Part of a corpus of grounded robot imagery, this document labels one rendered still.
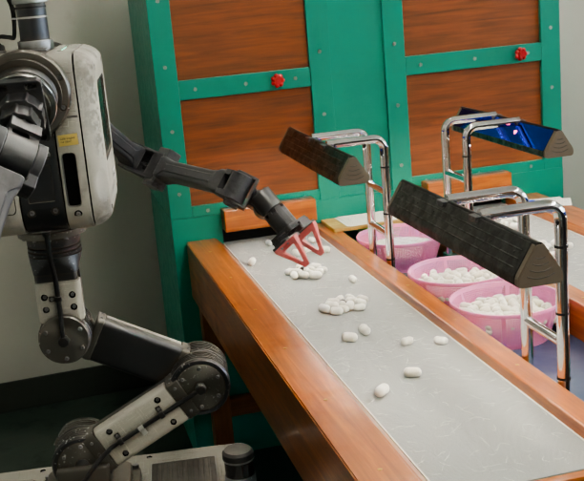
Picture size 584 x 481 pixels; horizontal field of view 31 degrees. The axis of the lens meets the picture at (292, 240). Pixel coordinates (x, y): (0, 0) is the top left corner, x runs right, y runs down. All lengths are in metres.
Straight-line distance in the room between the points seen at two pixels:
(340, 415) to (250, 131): 1.55
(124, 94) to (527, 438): 2.55
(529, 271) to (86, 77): 0.87
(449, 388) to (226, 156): 1.46
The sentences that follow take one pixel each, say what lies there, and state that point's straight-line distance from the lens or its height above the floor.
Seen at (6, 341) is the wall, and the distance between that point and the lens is 4.20.
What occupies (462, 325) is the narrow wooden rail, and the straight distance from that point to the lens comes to 2.38.
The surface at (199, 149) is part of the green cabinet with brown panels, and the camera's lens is 3.30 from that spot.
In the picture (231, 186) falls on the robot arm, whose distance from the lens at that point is 2.45.
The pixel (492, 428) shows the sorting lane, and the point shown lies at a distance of 1.94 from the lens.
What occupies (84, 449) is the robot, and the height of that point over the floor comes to 0.62.
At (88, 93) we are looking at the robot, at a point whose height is 1.37.
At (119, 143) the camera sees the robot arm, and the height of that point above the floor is 1.18.
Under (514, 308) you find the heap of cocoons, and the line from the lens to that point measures 2.55.
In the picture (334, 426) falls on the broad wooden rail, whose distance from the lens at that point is 1.91.
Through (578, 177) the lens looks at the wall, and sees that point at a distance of 4.80.
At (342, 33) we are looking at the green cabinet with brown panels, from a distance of 3.38.
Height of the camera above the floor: 1.55
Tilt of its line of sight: 14 degrees down
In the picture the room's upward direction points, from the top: 5 degrees counter-clockwise
